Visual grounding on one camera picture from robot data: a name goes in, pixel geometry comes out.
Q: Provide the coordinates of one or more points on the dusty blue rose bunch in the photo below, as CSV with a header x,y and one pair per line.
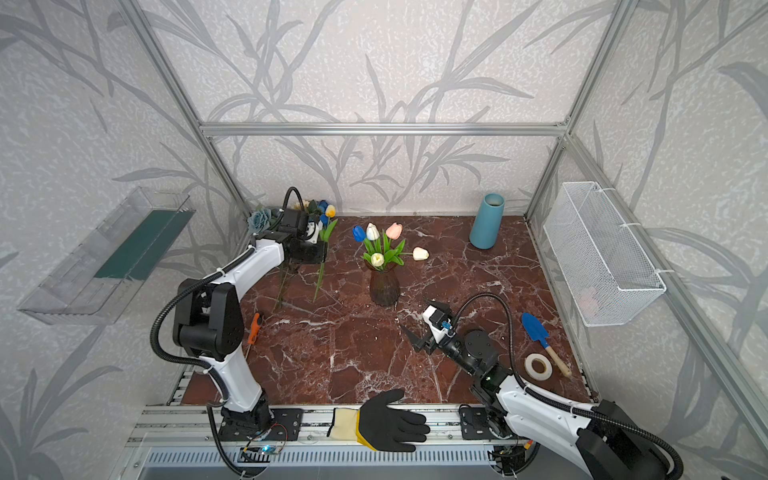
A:
x,y
259,221

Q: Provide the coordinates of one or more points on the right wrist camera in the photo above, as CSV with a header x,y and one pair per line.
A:
x,y
440,323

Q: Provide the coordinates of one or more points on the black work glove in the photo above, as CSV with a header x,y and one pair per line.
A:
x,y
378,426

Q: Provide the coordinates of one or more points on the orange yellow tulip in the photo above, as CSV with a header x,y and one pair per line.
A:
x,y
328,223

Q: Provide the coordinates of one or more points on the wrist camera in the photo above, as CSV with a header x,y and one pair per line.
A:
x,y
440,323
313,231

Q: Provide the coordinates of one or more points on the white tape roll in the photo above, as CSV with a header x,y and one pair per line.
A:
x,y
538,367

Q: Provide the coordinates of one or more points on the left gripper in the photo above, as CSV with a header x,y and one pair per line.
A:
x,y
306,251

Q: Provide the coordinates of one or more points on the pink glass vase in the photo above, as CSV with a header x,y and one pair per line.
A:
x,y
384,287

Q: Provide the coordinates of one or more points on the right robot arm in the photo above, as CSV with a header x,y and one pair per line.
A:
x,y
600,439

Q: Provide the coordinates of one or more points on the orange handled screwdriver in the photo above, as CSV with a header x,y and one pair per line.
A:
x,y
255,328

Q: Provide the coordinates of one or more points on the clear acrylic shelf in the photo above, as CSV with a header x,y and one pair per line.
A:
x,y
95,283

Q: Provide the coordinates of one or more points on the white wire basket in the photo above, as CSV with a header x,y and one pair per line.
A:
x,y
609,275

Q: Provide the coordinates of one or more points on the blue hand trowel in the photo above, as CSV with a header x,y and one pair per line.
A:
x,y
538,333

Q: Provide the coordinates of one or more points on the small circuit board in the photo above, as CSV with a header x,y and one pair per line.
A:
x,y
260,454

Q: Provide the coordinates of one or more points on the cream tulip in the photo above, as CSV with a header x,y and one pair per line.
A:
x,y
417,254

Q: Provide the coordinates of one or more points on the teal ceramic vase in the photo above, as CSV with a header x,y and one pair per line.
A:
x,y
487,222

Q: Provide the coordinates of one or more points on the pale white tulip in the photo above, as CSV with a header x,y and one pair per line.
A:
x,y
373,240

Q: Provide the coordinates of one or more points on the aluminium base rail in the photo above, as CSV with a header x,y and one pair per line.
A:
x,y
288,424

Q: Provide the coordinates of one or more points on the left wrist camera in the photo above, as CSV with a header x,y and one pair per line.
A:
x,y
313,231

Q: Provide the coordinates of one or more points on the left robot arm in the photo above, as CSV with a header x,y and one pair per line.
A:
x,y
203,324

